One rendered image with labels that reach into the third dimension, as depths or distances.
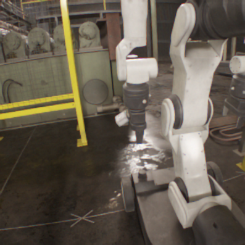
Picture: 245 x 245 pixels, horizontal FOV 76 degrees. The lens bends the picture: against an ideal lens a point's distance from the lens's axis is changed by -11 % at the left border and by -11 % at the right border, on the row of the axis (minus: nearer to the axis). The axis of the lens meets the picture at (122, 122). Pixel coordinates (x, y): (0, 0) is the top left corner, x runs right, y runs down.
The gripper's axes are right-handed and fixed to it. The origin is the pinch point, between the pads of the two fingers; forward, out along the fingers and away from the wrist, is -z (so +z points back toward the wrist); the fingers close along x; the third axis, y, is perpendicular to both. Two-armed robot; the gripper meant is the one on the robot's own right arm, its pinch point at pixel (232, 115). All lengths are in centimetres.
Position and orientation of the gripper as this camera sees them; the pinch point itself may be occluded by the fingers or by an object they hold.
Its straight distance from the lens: 86.6
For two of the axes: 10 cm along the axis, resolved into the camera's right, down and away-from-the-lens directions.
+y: -9.9, 1.2, -0.9
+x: -1.4, -5.5, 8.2
